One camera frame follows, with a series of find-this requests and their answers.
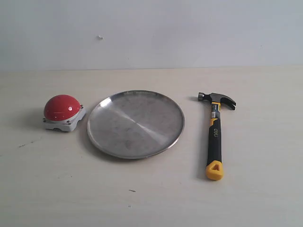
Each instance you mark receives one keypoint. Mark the red dome push button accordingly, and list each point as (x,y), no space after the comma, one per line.
(63,112)

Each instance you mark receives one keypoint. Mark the round steel plate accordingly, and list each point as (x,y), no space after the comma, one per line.
(135,124)

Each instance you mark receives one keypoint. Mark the black yellow claw hammer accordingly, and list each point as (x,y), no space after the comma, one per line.
(214,165)

